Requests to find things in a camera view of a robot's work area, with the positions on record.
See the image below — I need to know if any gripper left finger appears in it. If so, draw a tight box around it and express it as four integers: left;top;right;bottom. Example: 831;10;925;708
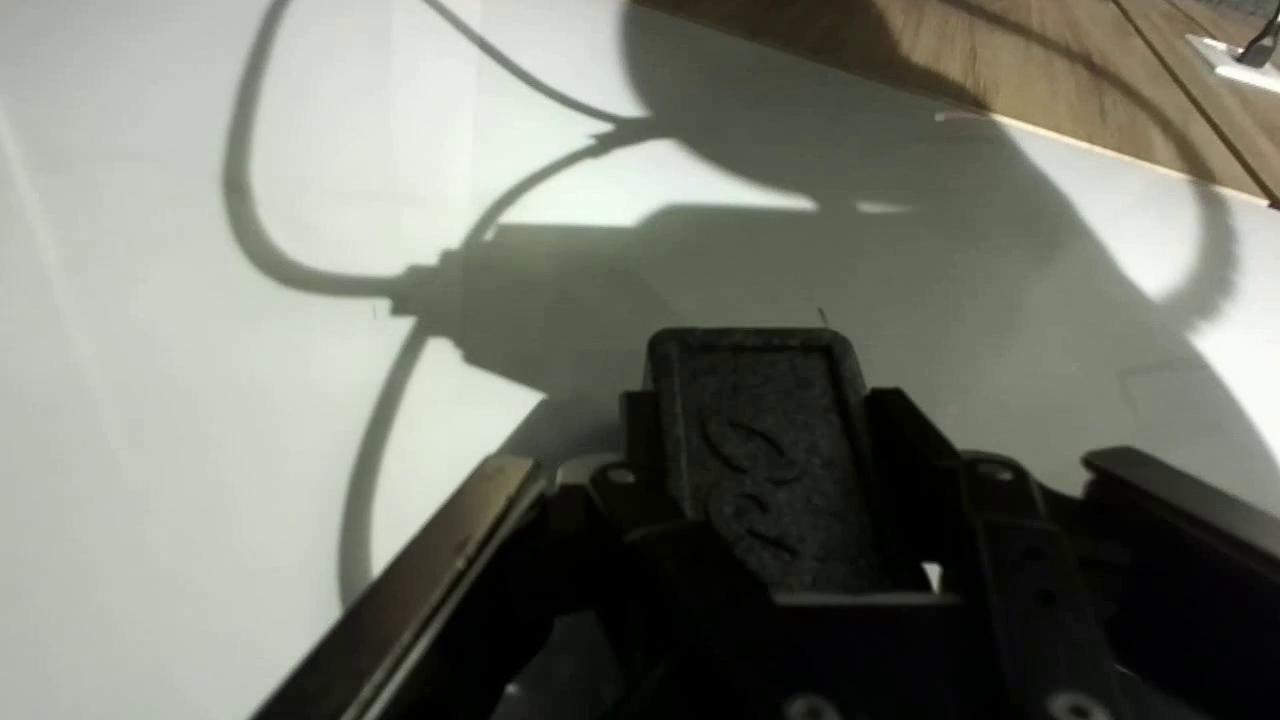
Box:
250;326;889;720

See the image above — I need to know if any white power strip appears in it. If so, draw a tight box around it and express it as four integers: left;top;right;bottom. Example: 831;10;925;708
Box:
1184;33;1280;97

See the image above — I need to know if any black plug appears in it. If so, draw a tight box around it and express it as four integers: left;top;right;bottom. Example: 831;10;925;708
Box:
1236;8;1280;69

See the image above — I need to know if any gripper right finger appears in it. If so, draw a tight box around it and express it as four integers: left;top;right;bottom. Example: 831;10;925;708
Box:
868;386;1280;720

